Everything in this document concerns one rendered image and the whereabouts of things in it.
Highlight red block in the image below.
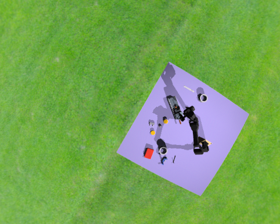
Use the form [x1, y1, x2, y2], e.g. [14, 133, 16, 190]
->
[144, 148, 154, 159]

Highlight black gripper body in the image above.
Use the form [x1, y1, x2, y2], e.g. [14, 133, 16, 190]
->
[179, 105, 195, 122]

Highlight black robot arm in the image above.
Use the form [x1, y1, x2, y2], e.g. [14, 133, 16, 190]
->
[183, 108, 209, 155]

